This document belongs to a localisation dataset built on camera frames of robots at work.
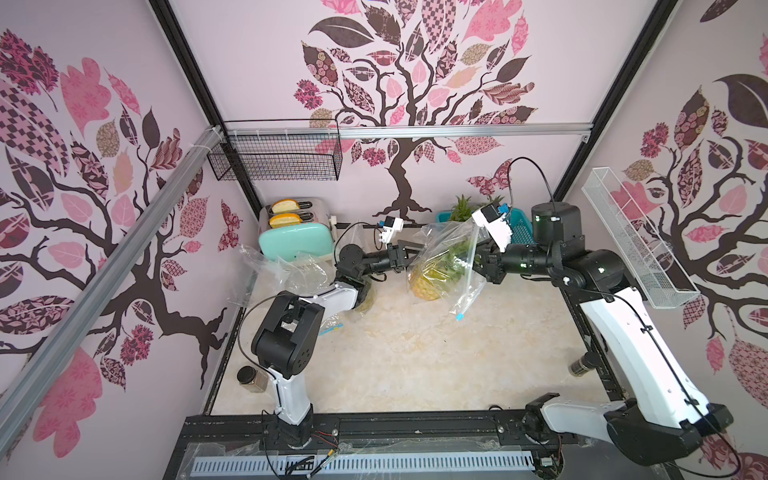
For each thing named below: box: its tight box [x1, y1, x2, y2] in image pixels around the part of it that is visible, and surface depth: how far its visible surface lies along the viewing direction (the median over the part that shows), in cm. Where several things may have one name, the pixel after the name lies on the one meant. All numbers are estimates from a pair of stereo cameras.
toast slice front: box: [269, 213, 303, 228], surface depth 97 cm
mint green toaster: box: [258, 197, 337, 262], surface depth 101 cm
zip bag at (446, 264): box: [408, 219, 487, 320], surface depth 59 cm
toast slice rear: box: [271, 198, 300, 214], surface depth 102 cm
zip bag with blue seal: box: [319, 313, 345, 336], surface depth 94 cm
